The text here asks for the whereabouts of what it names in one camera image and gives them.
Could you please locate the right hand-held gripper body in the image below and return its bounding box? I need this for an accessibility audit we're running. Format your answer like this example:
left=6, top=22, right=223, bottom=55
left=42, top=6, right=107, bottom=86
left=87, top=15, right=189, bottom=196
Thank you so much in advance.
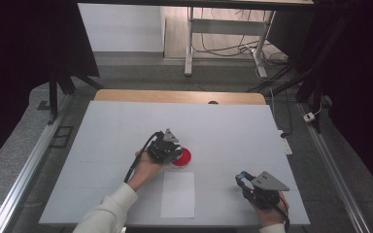
left=241, top=171, right=291, bottom=210

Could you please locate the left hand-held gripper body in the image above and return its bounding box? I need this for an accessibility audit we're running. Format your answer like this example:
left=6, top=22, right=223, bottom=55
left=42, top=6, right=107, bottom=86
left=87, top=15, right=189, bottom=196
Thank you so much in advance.
left=146, top=127, right=185, bottom=165

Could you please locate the round red ink pad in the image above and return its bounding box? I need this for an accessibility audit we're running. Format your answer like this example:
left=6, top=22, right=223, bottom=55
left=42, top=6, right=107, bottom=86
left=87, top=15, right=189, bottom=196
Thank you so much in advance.
left=170, top=147, right=192, bottom=168

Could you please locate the person's right hand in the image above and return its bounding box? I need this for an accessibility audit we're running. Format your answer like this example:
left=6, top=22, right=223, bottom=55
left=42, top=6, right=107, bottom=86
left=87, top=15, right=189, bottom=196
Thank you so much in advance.
left=250, top=190, right=289, bottom=228

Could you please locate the person's left hand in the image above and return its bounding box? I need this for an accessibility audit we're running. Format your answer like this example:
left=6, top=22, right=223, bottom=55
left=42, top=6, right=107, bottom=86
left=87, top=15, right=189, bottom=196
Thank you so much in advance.
left=126, top=150, right=170, bottom=192

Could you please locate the white paper sheet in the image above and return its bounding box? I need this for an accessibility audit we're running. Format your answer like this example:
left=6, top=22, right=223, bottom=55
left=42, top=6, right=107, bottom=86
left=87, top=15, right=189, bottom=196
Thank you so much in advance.
left=160, top=171, right=196, bottom=219

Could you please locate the white power strip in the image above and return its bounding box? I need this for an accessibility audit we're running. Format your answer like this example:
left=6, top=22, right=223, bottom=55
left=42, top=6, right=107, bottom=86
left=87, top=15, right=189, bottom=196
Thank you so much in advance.
left=278, top=129, right=293, bottom=156

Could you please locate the white table cover board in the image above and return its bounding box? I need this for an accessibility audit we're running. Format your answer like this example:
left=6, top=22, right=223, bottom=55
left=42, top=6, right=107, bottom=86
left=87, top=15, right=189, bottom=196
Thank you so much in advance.
left=38, top=100, right=311, bottom=227

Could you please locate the wooden table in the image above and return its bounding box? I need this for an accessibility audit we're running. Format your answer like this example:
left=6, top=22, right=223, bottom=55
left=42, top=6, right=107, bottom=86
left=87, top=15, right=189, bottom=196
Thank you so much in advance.
left=93, top=88, right=267, bottom=106

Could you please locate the black floor socket plate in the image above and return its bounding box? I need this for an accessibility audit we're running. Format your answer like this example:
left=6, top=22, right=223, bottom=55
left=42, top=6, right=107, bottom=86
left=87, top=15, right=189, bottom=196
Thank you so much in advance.
left=49, top=125, right=75, bottom=150

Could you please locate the black metal stand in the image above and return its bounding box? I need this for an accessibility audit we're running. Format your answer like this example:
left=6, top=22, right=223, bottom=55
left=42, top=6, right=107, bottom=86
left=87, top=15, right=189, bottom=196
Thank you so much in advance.
left=46, top=62, right=105, bottom=126

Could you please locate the black curtain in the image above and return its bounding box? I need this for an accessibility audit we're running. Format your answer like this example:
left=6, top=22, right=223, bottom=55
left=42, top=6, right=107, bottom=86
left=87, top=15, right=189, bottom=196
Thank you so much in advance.
left=0, top=0, right=100, bottom=176
left=266, top=0, right=373, bottom=202

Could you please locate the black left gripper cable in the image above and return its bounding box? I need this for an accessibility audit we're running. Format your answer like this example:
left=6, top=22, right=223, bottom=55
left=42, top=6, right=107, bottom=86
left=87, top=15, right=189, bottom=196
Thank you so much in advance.
left=123, top=130, right=163, bottom=184

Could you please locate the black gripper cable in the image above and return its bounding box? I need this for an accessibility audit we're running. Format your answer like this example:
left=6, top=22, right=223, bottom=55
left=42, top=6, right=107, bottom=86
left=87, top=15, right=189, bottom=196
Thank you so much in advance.
left=271, top=194, right=291, bottom=233
left=123, top=130, right=163, bottom=184

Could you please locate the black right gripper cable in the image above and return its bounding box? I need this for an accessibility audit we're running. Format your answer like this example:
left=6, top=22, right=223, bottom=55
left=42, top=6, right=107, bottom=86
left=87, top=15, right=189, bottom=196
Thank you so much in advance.
left=271, top=194, right=291, bottom=233

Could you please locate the aluminium rail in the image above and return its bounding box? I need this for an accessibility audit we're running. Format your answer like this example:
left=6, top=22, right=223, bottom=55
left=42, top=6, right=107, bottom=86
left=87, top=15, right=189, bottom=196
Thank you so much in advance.
left=298, top=101, right=372, bottom=233
left=0, top=93, right=76, bottom=233

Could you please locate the black cable beside table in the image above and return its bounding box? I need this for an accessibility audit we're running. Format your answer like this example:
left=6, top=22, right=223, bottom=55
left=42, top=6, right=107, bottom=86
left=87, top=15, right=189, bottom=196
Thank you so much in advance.
left=269, top=86, right=293, bottom=138

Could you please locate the tangle of floor cables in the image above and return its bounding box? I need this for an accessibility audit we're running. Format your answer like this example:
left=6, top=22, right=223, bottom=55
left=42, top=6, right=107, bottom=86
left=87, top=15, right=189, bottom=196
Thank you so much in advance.
left=192, top=8, right=289, bottom=67

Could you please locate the white desk frame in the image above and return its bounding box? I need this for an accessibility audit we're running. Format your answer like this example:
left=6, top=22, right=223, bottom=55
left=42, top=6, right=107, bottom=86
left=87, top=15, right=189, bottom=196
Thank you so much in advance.
left=184, top=6, right=277, bottom=79

